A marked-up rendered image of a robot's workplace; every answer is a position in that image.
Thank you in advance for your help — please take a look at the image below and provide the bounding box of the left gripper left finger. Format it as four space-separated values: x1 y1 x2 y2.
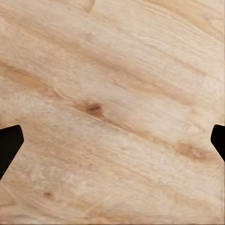
0 125 24 180

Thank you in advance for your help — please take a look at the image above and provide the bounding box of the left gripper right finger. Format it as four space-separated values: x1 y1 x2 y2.
210 124 225 161

